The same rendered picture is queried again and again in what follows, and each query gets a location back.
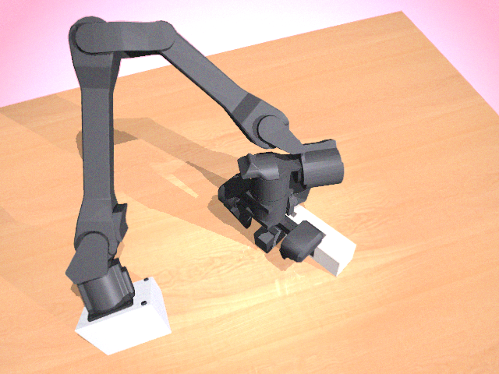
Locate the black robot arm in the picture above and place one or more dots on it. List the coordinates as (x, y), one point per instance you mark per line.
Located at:
(96, 48)

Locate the black two-prong plug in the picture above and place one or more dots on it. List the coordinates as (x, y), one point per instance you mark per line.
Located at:
(268, 239)

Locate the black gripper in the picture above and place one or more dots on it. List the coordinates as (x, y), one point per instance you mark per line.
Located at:
(301, 239)

